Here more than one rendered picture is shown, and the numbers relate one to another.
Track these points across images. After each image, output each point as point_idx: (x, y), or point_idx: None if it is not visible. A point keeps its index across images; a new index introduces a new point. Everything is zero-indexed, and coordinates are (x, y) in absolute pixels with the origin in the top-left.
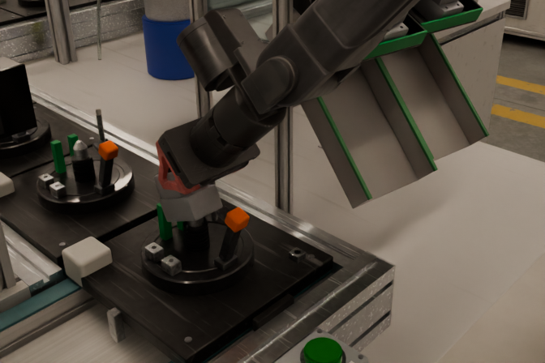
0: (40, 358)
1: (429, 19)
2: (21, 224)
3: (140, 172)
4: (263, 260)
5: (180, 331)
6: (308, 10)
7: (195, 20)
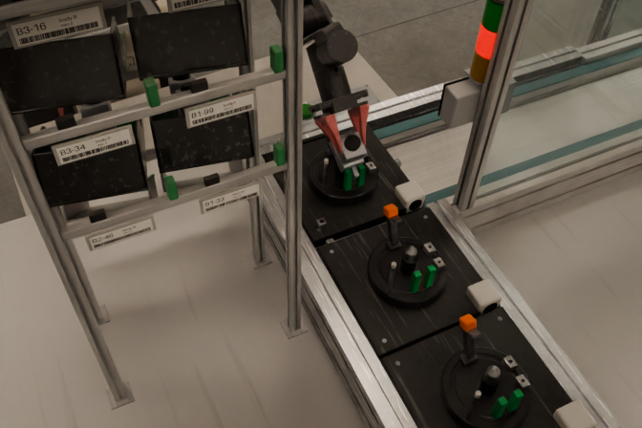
0: (437, 181)
1: None
2: (455, 247)
3: (359, 283)
4: (306, 165)
5: (366, 137)
6: None
7: (348, 31)
